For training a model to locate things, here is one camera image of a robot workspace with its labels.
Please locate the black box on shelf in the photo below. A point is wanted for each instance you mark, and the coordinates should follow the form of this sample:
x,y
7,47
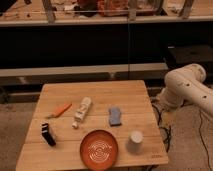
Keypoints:
x,y
180,56

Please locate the orange ridged plate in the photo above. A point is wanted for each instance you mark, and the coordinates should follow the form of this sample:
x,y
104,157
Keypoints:
x,y
99,150

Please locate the orange handled tool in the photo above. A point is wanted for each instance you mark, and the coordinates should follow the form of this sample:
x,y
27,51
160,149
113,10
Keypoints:
x,y
59,110

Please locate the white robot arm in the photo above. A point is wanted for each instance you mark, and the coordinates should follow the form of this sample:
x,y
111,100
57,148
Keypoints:
x,y
186,83

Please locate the blue eraser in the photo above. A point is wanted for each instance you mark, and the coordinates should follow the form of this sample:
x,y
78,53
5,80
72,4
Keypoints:
x,y
114,116

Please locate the white tube bottle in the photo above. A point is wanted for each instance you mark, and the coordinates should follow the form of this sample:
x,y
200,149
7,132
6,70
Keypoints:
x,y
81,112

